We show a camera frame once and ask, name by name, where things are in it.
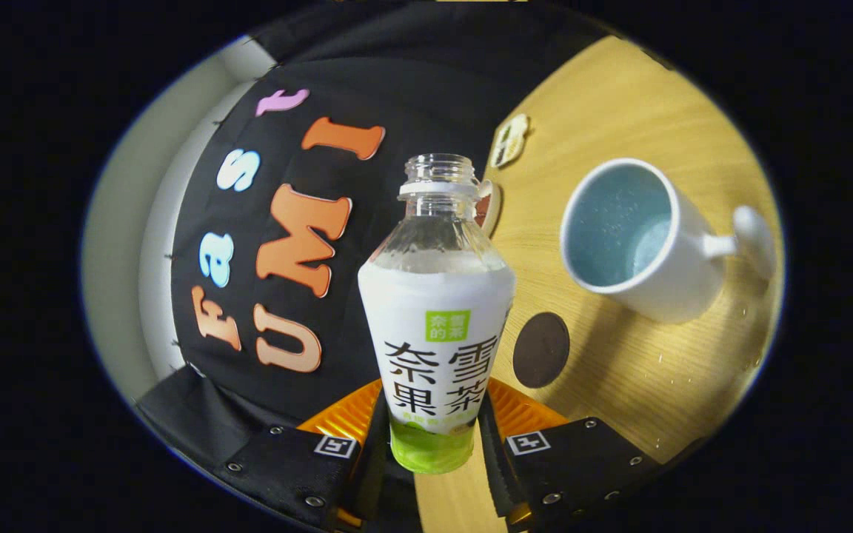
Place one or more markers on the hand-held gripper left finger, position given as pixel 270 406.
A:
pixel 293 466

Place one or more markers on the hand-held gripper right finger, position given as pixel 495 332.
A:
pixel 574 466

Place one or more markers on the dark brown round coaster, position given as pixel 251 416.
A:
pixel 541 350

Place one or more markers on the white cup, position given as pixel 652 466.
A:
pixel 678 296

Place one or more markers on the white green juice bottle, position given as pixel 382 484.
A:
pixel 434 311

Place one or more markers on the wooden table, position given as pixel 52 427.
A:
pixel 619 111

